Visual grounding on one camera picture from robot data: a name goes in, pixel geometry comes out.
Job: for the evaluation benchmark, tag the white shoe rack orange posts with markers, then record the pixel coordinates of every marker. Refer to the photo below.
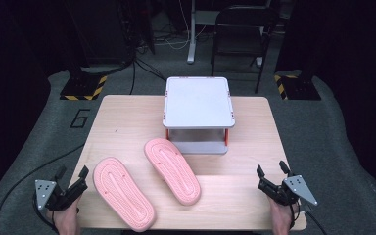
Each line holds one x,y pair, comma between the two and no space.
198,103

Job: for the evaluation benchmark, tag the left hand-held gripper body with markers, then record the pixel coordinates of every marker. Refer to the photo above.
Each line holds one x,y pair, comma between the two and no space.
45,192

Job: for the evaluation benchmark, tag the black stand base striped edge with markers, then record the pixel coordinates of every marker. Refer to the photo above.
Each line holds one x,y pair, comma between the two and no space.
298,88
83,86

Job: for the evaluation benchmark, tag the pink rubber slipper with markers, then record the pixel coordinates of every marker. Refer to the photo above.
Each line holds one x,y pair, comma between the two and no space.
173,169
124,194

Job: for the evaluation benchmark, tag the white desk leg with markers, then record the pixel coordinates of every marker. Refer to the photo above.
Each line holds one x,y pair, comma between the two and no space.
192,39

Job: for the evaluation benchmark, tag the black folding chair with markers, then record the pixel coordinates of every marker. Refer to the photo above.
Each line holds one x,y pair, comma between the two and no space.
241,23

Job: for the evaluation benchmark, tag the black cabinet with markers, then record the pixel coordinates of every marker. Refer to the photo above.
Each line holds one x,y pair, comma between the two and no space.
101,29

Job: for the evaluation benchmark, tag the person's left hand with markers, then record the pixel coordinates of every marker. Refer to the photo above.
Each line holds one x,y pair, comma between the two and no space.
67,220

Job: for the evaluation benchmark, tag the person's right hand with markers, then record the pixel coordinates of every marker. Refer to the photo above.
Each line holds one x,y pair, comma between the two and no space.
282,218

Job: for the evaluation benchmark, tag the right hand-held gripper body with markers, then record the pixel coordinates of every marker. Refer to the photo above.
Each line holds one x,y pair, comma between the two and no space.
298,189

